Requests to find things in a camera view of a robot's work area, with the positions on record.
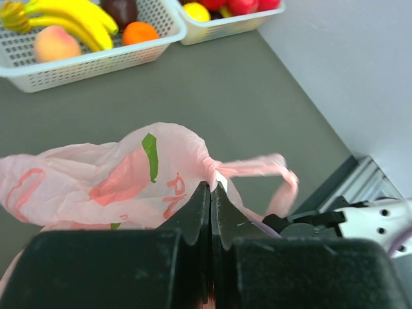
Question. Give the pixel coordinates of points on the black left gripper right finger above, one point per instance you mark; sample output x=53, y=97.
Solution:
x=253, y=270

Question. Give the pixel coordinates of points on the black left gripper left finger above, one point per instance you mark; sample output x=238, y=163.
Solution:
x=166, y=267

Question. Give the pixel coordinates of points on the pink plastic bag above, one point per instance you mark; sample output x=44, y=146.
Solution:
x=136, y=183

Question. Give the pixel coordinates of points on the peach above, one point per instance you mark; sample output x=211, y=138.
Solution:
x=53, y=44

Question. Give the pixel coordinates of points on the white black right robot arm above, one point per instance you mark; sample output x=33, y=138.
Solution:
x=386, y=221

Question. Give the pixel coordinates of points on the white right fruit basket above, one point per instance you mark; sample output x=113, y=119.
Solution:
x=198, y=32

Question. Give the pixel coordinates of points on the white fruit basket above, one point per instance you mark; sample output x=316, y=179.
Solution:
x=198, y=32
x=19, y=65

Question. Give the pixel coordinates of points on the white left fruit basket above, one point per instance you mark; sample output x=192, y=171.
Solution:
x=19, y=65

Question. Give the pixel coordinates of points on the orange tangerine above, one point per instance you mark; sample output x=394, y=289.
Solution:
x=138, y=32

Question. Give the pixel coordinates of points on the yellow banana bunch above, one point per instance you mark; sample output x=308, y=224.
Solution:
x=85, y=20

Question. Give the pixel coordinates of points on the yellow lemon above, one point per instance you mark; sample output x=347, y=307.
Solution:
x=197, y=12

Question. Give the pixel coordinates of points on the dark purple plum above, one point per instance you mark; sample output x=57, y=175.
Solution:
x=124, y=12

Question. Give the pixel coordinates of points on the red apple middle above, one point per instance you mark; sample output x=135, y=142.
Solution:
x=242, y=7

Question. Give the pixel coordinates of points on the red apple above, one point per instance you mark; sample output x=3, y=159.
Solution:
x=242, y=7
x=266, y=5
x=213, y=5

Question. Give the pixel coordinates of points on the red apple right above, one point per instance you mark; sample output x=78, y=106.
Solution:
x=266, y=5

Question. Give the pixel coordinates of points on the red apple left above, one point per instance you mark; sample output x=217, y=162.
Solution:
x=213, y=5

